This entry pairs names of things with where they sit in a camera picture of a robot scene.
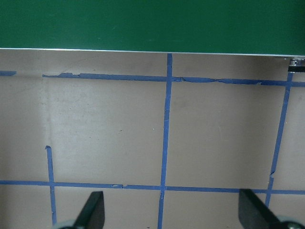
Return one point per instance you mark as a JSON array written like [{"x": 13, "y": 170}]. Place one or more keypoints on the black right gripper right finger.
[{"x": 254, "y": 214}]

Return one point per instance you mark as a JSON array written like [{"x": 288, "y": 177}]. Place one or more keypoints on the green conveyor belt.
[{"x": 249, "y": 27}]

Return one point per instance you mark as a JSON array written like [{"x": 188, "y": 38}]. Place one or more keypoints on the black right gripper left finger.
[{"x": 92, "y": 215}]

